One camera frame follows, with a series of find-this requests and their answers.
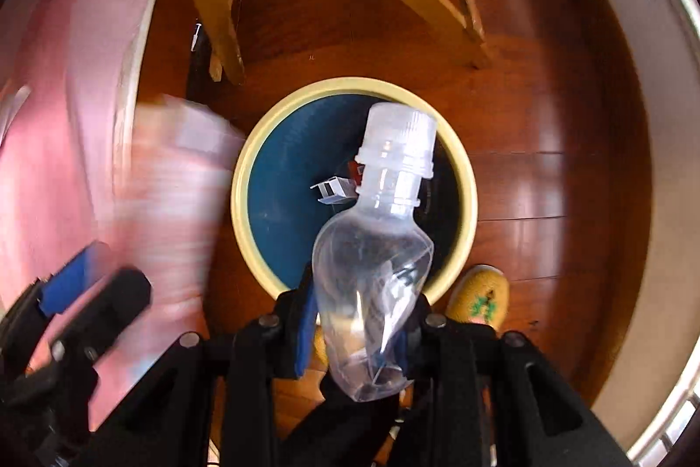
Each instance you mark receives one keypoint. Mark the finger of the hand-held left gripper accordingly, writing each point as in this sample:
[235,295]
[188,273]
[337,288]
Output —
[71,281]
[117,297]

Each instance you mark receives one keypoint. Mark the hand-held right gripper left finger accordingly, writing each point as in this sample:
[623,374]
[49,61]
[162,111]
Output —
[303,330]

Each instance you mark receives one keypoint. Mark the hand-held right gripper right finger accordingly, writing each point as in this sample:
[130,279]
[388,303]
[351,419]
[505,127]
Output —
[404,344]

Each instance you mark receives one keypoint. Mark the clear plastic bottle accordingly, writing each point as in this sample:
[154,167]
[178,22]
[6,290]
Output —
[372,253]

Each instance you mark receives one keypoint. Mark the pale pink packet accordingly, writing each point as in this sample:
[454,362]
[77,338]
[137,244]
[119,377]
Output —
[175,204]

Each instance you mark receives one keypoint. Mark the yellow rimmed blue waste bin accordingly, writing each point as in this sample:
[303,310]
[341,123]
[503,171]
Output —
[284,215]

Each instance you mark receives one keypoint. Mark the yellow knitted slipper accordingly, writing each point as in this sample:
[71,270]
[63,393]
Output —
[481,294]
[320,344]

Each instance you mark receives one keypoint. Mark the white plastic piece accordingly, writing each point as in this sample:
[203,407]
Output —
[333,188]

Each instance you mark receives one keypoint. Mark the pink blanket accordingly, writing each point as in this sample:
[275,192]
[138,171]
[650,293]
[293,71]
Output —
[60,117]

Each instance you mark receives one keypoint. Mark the small red scrap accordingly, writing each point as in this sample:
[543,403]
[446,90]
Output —
[358,171]

